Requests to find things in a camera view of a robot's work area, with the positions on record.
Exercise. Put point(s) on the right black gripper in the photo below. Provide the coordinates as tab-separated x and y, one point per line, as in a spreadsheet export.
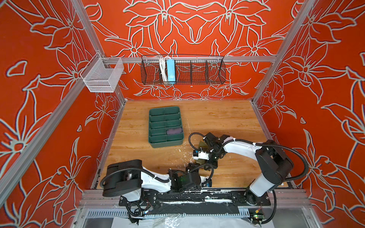
212	165

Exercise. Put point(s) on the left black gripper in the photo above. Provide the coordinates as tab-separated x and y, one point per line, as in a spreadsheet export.
195	168

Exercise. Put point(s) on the purple sock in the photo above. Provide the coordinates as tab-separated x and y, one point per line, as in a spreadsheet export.
174	131

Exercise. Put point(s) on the green divided plastic tray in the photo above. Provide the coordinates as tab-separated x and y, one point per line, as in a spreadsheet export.
160	120

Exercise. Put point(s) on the green striped sock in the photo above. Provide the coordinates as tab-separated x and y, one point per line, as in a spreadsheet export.
201	155

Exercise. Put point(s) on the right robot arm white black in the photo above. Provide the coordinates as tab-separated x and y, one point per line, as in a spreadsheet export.
271	158

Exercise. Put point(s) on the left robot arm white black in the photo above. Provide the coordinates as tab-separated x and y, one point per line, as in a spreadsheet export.
127	179

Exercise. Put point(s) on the light blue box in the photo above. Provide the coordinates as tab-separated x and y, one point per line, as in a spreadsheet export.
170	63

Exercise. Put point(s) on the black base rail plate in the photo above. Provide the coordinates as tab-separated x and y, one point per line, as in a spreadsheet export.
194	202

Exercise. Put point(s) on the black wire wall basket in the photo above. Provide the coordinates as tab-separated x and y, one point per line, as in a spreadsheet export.
189	69

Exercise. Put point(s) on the clear mesh wall basket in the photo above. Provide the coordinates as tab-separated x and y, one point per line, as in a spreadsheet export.
101	75

